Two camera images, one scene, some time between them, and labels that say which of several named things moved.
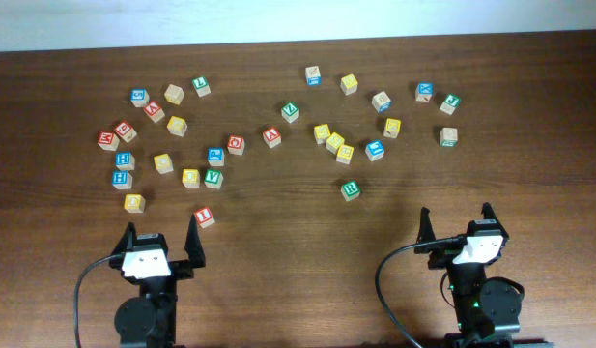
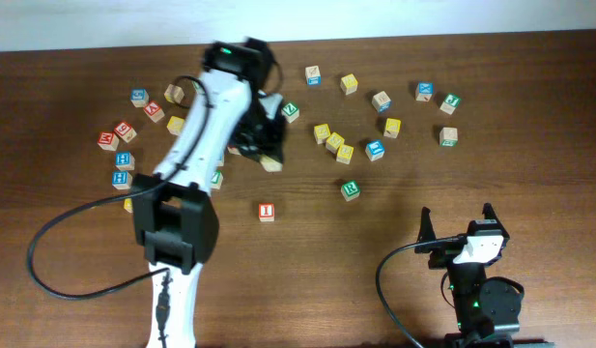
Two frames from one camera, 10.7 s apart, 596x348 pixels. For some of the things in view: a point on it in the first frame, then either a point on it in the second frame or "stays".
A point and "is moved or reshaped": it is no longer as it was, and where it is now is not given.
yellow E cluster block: [344, 155] stays
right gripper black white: [444, 254] stays
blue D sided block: [381, 101] stays
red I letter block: [205, 217] is moved or reshaped
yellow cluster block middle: [334, 142] stays
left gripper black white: [183, 270] to [268, 142]
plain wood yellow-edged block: [174, 94] stays
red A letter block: [271, 137] is moved or reshaped
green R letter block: [351, 190] stays
